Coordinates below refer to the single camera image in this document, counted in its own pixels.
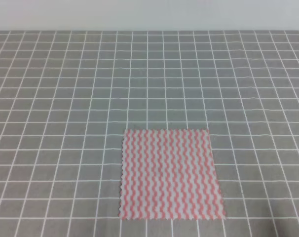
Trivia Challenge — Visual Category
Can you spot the pink wavy striped towel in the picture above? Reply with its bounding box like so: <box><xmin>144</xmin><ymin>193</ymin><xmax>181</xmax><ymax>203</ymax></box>
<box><xmin>119</xmin><ymin>129</ymin><xmax>226</xmax><ymax>220</ymax></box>

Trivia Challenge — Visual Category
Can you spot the grey checked tablecloth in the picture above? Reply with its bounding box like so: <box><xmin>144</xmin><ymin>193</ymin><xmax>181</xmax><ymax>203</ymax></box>
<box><xmin>0</xmin><ymin>31</ymin><xmax>299</xmax><ymax>237</ymax></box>

